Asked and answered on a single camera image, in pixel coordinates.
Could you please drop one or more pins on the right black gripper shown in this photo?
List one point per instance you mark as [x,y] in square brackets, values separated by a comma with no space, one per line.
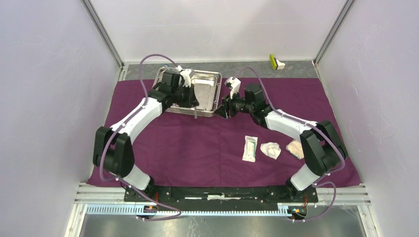
[228,103]

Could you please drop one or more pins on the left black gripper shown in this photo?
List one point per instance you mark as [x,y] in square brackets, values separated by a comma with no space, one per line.
[191,101]

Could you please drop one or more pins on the metal instrument tray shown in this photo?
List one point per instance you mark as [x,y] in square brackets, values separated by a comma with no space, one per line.
[207,87]

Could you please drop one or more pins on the white sterile packet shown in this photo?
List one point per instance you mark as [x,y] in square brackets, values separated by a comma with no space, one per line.
[250,149]

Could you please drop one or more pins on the purple cloth wrap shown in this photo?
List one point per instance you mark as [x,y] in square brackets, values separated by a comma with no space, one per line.
[179,150]

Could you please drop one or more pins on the white gauze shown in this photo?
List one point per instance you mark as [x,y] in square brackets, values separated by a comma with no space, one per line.
[271,150]

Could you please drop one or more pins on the beige gauze roll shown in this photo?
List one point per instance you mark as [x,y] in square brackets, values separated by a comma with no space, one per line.
[295,148]

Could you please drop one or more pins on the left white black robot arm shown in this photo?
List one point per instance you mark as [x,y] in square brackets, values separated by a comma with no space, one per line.
[113,151]

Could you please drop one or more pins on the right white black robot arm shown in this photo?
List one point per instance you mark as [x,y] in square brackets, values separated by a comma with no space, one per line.
[323,150]

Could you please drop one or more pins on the yellow green white object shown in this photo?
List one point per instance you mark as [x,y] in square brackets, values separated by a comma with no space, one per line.
[275,63]

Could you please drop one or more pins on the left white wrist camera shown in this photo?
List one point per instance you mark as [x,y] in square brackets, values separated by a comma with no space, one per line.
[186,75]

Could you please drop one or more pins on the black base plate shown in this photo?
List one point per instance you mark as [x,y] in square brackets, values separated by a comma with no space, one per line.
[222,196]

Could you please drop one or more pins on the aluminium frame rail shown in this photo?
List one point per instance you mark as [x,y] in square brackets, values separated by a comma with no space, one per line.
[110,201]

